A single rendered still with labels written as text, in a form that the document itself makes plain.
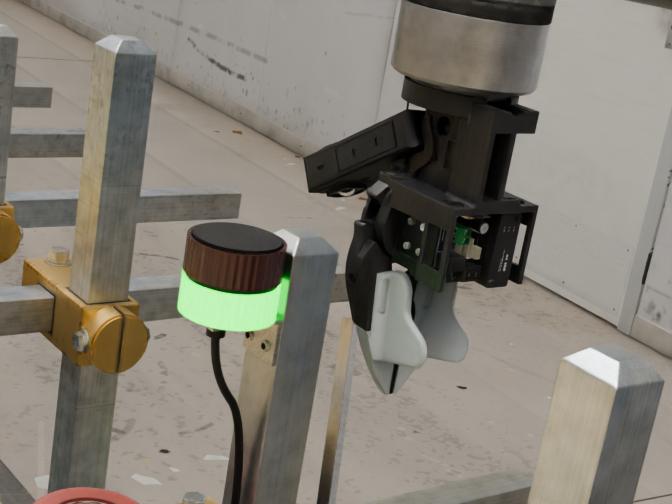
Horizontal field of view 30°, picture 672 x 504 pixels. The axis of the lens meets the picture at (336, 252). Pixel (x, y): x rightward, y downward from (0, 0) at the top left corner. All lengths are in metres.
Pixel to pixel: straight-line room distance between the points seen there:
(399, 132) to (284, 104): 5.21
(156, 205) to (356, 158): 0.56
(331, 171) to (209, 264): 0.14
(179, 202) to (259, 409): 0.59
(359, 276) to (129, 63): 0.27
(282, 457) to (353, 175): 0.19
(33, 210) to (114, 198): 0.32
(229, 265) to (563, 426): 0.23
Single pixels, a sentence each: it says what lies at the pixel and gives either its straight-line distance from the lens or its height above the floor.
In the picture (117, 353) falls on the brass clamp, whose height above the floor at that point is 0.94.
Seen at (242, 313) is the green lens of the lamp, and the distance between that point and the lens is 0.73.
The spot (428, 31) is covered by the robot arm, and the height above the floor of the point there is 1.24.
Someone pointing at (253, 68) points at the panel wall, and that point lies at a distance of 6.26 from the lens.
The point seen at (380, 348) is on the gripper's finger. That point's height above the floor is 1.03.
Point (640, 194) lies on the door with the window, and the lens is 4.21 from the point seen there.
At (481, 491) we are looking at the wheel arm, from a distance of 1.05.
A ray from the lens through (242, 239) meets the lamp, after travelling 0.74.
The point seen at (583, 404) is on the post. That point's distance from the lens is 0.59.
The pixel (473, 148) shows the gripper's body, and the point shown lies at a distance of 0.74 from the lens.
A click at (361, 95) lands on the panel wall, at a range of 5.45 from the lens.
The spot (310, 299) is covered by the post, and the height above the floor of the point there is 1.07.
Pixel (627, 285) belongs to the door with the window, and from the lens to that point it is 4.26.
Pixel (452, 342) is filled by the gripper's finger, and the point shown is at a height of 1.05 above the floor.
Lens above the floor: 1.33
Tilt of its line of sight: 17 degrees down
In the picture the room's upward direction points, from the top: 10 degrees clockwise
